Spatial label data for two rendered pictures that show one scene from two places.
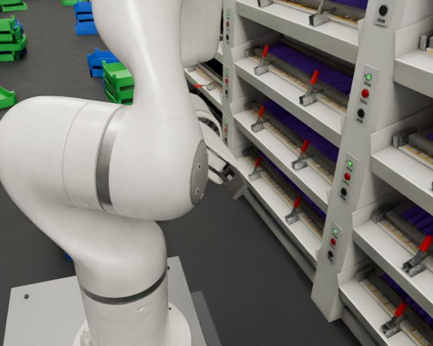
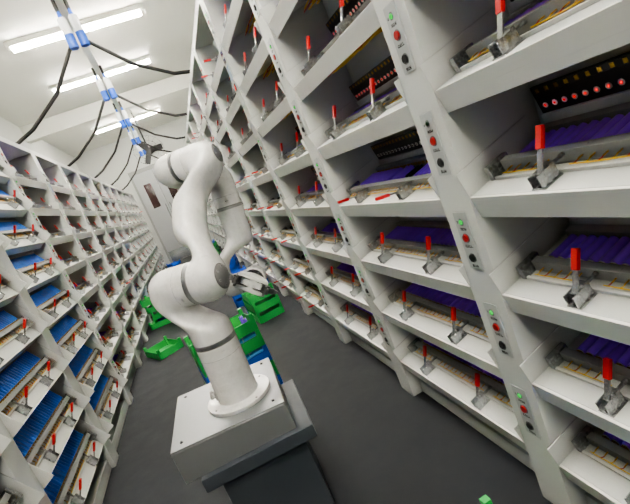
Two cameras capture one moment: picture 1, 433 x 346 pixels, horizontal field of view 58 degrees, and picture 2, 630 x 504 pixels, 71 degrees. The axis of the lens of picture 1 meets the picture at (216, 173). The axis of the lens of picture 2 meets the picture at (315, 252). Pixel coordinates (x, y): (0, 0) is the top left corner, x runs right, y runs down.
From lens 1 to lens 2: 0.87 m
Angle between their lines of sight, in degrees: 23
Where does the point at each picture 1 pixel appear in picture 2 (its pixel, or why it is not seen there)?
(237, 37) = (301, 230)
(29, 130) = (158, 279)
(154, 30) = (193, 231)
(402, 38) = (337, 195)
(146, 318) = (229, 358)
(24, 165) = (159, 292)
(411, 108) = (371, 226)
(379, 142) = (361, 251)
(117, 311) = (212, 354)
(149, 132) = (195, 263)
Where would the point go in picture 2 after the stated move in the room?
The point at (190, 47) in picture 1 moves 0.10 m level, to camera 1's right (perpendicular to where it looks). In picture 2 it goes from (234, 239) to (261, 228)
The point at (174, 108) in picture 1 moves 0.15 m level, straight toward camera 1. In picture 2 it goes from (203, 253) to (190, 265)
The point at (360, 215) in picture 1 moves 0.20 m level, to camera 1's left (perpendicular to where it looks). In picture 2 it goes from (380, 301) to (327, 320)
